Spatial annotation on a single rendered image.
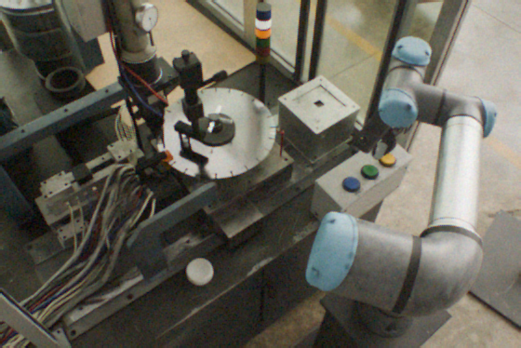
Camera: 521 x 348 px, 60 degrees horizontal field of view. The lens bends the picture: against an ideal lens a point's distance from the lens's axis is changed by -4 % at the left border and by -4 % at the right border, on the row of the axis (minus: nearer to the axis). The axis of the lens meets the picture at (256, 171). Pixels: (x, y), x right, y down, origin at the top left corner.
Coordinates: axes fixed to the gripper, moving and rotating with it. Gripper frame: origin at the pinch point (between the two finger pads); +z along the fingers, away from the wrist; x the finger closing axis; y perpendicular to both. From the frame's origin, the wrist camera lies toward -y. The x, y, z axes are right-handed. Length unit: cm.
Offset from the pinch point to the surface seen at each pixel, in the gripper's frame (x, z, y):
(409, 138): 1.1, 6.2, 17.9
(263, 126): 26.9, 2.2, -15.4
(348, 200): -3.2, 7.5, -10.4
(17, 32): 103, -4, -58
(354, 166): 4.0, 7.5, -1.2
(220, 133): 31.0, 1.1, -27.2
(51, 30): 97, -4, -48
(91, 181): 46, 11, -62
